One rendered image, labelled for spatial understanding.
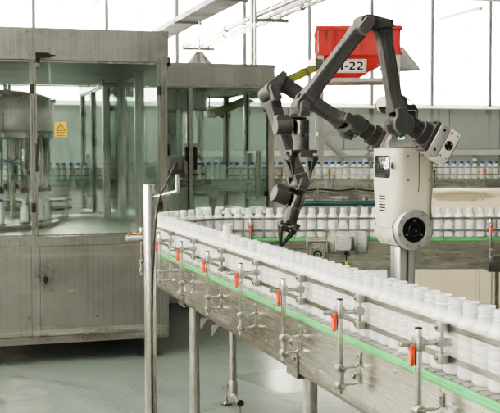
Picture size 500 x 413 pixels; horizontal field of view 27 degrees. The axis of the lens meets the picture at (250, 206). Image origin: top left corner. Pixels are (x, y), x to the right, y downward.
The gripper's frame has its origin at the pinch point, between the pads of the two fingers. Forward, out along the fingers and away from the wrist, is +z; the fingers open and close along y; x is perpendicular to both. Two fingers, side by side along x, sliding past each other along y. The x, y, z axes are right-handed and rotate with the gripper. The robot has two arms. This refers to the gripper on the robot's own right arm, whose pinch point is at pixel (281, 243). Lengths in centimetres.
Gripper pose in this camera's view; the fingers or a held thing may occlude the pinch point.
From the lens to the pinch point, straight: 395.1
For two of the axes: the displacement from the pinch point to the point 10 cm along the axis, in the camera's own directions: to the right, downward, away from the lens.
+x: 9.0, 3.2, 3.0
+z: -3.2, 9.5, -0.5
